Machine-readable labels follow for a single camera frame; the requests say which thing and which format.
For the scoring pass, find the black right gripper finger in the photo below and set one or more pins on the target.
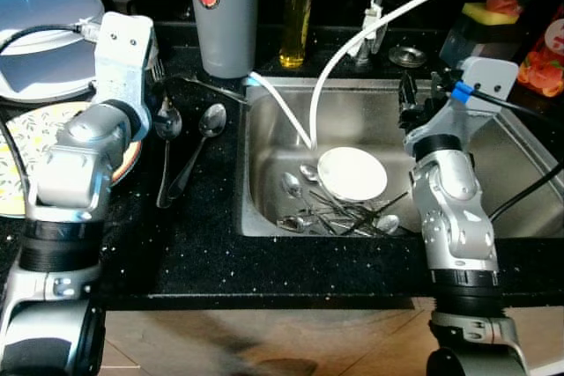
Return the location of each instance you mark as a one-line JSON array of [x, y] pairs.
[[407, 101]]

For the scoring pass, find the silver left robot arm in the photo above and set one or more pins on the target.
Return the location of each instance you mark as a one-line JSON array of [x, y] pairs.
[[75, 160]]

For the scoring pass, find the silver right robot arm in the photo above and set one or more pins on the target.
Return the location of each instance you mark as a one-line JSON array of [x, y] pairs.
[[454, 209]]

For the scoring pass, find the metal fork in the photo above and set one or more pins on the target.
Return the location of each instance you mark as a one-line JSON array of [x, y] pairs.
[[159, 66]]

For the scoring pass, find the metal spoon with dark bowl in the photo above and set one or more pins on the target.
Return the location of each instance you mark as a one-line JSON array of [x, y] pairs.
[[168, 122]]

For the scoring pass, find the round metal sink strainer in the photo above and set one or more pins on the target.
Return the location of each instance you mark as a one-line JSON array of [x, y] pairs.
[[408, 56]]

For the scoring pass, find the metal table knife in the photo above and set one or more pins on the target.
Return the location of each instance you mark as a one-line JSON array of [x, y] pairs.
[[211, 87]]

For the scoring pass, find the metal spoon with bright bowl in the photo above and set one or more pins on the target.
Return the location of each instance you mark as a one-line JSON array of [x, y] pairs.
[[212, 119]]

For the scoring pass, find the black sponge holder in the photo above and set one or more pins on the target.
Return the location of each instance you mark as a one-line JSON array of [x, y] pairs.
[[476, 41]]

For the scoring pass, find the small white plate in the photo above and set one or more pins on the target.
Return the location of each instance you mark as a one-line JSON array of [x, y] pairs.
[[352, 173]]

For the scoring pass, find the stainless steel sink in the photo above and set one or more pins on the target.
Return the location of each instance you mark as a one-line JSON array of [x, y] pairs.
[[493, 182]]

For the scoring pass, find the grey tumbler with red logo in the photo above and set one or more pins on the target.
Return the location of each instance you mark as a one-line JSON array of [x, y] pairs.
[[225, 24]]

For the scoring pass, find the yellow sponge with pink cloth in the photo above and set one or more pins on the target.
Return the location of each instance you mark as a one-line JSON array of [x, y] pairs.
[[489, 13]]

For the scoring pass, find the black chopstick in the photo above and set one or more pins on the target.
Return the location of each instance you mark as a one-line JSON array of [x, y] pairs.
[[374, 213]]

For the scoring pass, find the large white plate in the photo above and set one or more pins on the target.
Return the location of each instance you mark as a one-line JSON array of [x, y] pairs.
[[35, 72]]

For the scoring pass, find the red juice carton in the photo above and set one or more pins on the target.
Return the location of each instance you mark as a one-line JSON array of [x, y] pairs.
[[545, 63]]

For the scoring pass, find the yellow oil bottle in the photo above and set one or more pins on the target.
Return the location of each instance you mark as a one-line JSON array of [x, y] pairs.
[[296, 37]]

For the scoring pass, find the floral plate with orange rim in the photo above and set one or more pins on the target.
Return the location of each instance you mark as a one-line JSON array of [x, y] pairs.
[[31, 143]]

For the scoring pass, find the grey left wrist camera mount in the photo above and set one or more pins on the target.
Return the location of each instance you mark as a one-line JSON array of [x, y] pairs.
[[122, 55]]

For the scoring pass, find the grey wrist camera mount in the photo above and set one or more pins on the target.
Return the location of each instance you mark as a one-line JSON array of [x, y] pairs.
[[122, 55], [483, 81]]

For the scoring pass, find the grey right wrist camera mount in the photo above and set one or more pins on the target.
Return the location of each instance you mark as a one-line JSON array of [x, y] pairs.
[[483, 81]]

